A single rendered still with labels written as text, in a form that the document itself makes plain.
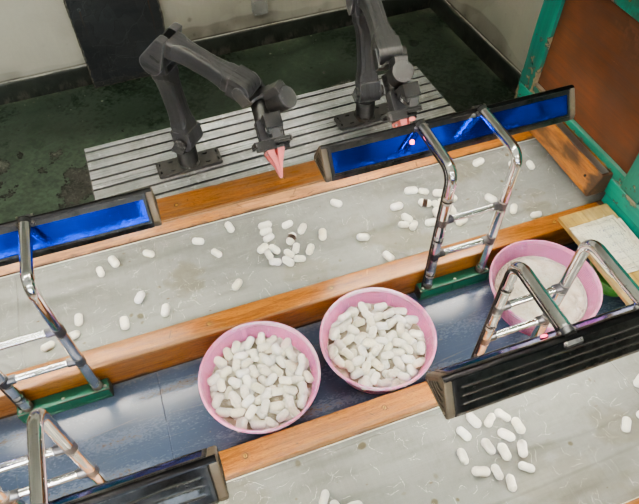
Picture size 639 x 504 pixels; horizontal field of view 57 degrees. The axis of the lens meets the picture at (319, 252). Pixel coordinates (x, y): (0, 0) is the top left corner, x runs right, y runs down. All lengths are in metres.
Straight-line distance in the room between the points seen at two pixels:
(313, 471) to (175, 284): 0.58
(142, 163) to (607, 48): 1.34
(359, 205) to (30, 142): 2.06
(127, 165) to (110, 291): 0.54
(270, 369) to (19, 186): 1.99
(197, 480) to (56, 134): 2.58
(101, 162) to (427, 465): 1.33
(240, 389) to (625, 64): 1.19
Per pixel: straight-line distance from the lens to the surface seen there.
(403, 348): 1.38
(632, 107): 1.65
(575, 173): 1.75
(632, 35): 1.63
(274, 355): 1.37
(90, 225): 1.22
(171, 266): 1.55
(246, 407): 1.32
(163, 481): 0.89
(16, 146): 3.30
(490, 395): 0.99
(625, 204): 1.72
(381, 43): 1.67
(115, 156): 1.99
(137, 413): 1.43
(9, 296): 1.64
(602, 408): 1.43
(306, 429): 1.26
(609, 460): 1.39
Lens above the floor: 1.93
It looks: 52 degrees down
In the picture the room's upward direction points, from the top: 1 degrees counter-clockwise
